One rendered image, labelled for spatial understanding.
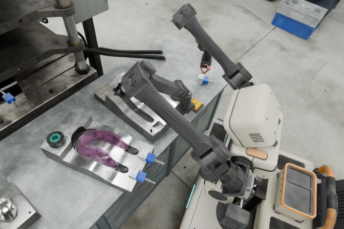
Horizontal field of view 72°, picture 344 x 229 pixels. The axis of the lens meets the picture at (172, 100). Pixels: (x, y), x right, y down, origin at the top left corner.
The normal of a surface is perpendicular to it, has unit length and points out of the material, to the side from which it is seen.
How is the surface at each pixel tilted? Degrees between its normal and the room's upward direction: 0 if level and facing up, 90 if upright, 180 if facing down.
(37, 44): 0
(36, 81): 0
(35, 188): 0
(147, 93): 62
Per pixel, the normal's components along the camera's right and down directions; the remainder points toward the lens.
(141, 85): 0.03, 0.37
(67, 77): 0.07, -0.64
